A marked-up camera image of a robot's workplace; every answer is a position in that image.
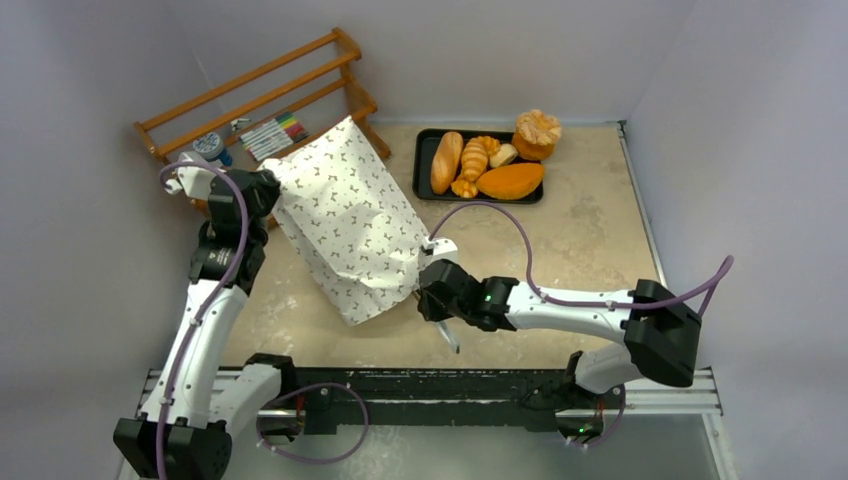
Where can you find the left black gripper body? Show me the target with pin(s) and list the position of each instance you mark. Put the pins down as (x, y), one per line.
(268, 195)

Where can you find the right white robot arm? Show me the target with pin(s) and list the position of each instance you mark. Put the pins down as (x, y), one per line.
(649, 334)

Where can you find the round fake bread roll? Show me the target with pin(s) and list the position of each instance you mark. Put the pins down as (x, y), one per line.
(511, 182)

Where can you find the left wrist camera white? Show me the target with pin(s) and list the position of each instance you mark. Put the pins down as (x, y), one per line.
(192, 177)

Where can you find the long fake bread loaf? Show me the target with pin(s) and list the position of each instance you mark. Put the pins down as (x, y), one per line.
(446, 161)

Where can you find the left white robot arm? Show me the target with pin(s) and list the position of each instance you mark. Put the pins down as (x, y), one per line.
(183, 430)

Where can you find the pack of coloured markers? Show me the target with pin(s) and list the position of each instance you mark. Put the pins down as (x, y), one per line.
(272, 136)

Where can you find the aluminium frame rail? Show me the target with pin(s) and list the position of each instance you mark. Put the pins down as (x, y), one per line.
(642, 397)

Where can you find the fake croissant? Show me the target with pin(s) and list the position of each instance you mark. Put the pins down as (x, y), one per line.
(474, 159)

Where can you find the braided fake bread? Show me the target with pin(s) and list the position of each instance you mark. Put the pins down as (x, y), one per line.
(467, 189)

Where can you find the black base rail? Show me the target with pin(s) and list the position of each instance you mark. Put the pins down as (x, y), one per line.
(322, 399)

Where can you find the black plastic tray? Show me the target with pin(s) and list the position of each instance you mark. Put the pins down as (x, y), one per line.
(425, 147)

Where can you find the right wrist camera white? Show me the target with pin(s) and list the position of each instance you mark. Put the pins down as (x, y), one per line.
(437, 249)

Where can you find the orange wooden rack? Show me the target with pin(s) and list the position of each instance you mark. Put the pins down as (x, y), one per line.
(335, 76)

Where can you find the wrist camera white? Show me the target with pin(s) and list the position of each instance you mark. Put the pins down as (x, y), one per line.
(192, 177)
(437, 249)

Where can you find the fake muffin orange cup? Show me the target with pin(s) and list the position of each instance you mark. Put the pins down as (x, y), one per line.
(536, 135)

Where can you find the patterned white paper bag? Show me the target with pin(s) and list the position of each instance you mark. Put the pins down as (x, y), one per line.
(349, 220)

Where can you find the blue lid jar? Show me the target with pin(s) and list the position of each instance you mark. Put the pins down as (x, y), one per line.
(211, 147)

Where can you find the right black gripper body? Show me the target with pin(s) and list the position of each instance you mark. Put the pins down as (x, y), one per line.
(427, 291)

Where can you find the seeded fake bread bun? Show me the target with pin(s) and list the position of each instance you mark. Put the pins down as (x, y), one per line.
(504, 155)

